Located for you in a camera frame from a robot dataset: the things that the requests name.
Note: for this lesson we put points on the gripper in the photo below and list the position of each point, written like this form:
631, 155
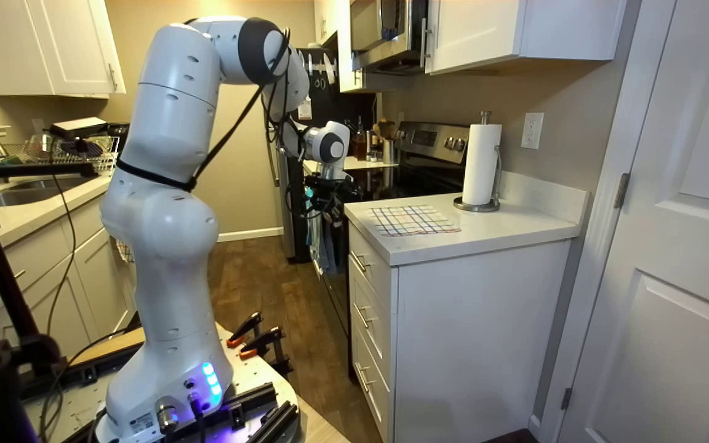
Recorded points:
330, 192

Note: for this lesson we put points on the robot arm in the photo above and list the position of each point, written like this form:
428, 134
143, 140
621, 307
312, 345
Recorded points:
170, 184

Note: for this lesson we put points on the white drawer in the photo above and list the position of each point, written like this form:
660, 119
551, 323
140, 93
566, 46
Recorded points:
379, 271
380, 332
380, 400

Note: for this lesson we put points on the hanging kitchen towel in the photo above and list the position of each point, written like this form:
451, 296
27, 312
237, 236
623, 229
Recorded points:
324, 246

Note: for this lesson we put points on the dark glass bottle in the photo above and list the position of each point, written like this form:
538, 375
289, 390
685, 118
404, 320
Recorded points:
360, 143

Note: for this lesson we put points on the utensil crock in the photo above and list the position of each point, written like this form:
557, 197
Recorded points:
388, 147

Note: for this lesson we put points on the plaid dish cloth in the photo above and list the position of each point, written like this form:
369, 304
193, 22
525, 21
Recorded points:
413, 220

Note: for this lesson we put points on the black fridge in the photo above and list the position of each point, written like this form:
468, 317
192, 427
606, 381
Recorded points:
354, 98

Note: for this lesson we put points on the black steel stove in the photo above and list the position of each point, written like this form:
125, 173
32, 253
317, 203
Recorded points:
428, 172

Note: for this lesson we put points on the row of knives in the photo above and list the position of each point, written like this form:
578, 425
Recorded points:
324, 66

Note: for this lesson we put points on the stove knob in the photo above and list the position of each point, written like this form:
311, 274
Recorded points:
450, 144
460, 145

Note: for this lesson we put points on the paper towel roll holder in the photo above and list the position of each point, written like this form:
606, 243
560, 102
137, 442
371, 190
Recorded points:
481, 166

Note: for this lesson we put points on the orange black clamp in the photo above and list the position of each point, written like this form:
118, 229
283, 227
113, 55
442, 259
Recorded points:
262, 341
245, 326

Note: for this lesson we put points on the steel microwave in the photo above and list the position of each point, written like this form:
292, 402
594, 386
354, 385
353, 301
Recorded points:
385, 37

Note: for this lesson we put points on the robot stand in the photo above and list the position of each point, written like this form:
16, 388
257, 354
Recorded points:
256, 387

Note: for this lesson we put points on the white upper cabinet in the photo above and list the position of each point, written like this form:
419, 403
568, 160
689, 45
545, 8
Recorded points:
514, 27
40, 43

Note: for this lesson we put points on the white cabinet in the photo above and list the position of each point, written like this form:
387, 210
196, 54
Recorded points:
514, 27
84, 277
40, 43

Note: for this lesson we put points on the white lower cabinet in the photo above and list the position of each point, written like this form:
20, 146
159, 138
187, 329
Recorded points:
84, 277

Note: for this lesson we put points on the steel sink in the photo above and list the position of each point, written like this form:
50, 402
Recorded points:
28, 191

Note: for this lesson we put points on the white door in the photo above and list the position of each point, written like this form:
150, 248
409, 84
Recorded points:
668, 246

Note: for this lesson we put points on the white wall socket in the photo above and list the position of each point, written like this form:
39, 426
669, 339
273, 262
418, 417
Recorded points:
532, 130

